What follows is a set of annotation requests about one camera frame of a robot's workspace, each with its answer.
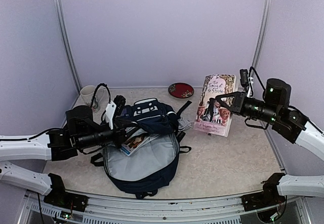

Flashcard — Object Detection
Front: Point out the pink cover book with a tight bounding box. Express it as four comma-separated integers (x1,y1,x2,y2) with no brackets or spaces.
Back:
193,74,237,137

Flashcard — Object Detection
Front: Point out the dog cover book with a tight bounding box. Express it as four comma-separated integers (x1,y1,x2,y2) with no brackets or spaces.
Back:
120,133,150,156

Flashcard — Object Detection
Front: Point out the white charger with cable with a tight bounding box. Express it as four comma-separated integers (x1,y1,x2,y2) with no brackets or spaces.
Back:
178,117,194,131

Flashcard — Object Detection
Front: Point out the navy blue backpack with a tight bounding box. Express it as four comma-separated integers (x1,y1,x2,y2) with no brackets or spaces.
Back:
91,98,191,200

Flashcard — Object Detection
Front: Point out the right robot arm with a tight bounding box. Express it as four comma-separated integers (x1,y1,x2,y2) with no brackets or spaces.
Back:
216,78,323,211

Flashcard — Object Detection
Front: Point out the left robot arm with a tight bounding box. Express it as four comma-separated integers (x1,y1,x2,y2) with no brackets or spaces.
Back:
1,105,132,212

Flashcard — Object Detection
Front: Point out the white ceramic mug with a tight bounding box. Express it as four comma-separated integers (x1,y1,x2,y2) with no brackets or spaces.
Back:
80,85,105,113

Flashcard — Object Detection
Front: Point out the red floral plate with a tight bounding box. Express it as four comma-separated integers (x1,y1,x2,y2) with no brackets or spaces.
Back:
168,82,194,99

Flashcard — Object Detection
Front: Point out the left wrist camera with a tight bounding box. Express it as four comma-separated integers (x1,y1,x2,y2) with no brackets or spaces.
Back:
103,95,126,130

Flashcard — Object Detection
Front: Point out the right aluminium corner post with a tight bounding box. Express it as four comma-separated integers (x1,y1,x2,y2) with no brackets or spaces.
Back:
248,0,272,88

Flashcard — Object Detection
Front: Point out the aluminium corner post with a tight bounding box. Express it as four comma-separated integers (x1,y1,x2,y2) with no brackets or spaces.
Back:
248,0,272,88
54,0,82,93

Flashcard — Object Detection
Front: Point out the metal front rail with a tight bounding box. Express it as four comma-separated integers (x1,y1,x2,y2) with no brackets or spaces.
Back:
24,180,313,224

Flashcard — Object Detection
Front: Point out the left aluminium corner post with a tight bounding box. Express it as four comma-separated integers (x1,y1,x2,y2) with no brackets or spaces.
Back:
54,0,82,93

